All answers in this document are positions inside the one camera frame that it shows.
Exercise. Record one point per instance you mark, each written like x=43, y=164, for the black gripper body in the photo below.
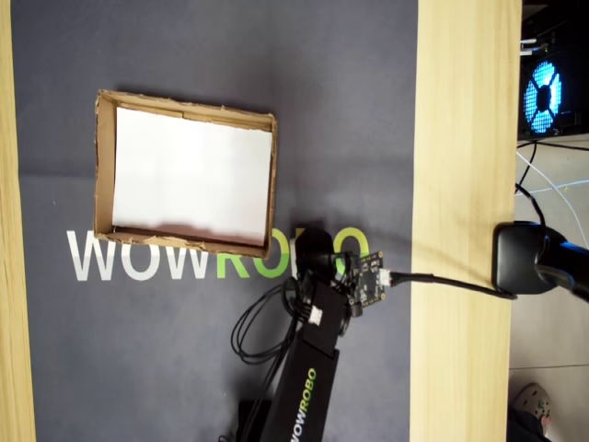
x=315, y=253

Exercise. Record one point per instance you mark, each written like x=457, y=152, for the black WOWROBO robot arm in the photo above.
x=303, y=396

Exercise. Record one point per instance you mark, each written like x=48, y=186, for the open cardboard box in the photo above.
x=103, y=161

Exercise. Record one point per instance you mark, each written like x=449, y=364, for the white paper sheet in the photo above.
x=161, y=175

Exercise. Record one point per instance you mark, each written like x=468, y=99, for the grey clog shoe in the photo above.
x=534, y=400

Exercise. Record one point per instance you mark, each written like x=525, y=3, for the dark grey WOWROBO mat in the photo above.
x=138, y=46

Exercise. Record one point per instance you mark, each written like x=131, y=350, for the dark trouser leg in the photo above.
x=524, y=428

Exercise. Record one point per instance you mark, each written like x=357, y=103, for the black computer case with fan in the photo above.
x=570, y=27

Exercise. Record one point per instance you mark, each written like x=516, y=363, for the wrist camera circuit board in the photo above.
x=368, y=281

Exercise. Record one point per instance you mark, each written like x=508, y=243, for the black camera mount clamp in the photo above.
x=515, y=258

